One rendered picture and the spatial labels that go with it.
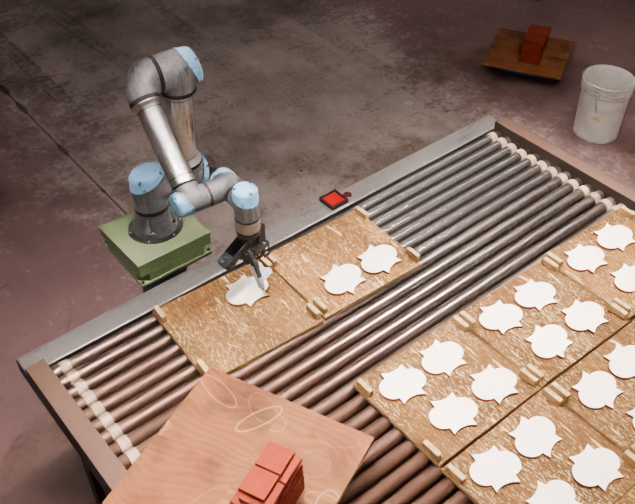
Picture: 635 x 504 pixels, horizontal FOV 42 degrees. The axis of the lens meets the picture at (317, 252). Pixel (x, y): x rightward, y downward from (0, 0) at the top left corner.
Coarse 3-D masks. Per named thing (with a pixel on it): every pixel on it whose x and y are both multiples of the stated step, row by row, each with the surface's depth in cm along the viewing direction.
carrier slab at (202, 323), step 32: (224, 288) 268; (288, 288) 268; (192, 320) 257; (224, 320) 257; (256, 320) 257; (288, 320) 257; (320, 320) 257; (192, 352) 248; (224, 352) 248; (256, 352) 248
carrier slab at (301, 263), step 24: (312, 240) 285; (336, 240) 285; (360, 240) 285; (384, 240) 284; (288, 264) 276; (312, 264) 276; (336, 264) 276; (360, 264) 276; (408, 264) 276; (312, 288) 268; (360, 288) 268; (336, 312) 260
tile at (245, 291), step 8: (240, 280) 269; (248, 280) 269; (232, 288) 266; (240, 288) 266; (248, 288) 266; (256, 288) 266; (232, 296) 263; (240, 296) 263; (248, 296) 263; (256, 296) 263; (264, 296) 264; (232, 304) 261; (240, 304) 261; (248, 304) 261
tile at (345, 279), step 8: (344, 264) 274; (352, 264) 274; (336, 272) 271; (344, 272) 271; (352, 272) 271; (360, 272) 271; (328, 280) 269; (336, 280) 269; (344, 280) 269; (352, 280) 269; (360, 280) 269; (328, 288) 266; (336, 288) 266; (344, 288) 266; (352, 288) 266
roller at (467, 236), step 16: (560, 176) 313; (544, 192) 308; (512, 208) 300; (480, 224) 293; (496, 224) 296; (464, 240) 288; (432, 256) 281; (416, 272) 278; (384, 288) 271; (336, 320) 261; (304, 336) 255; (272, 352) 250; (288, 352) 253; (240, 368) 245; (256, 368) 247; (160, 416) 233; (144, 432) 229; (112, 448) 225; (128, 448) 227
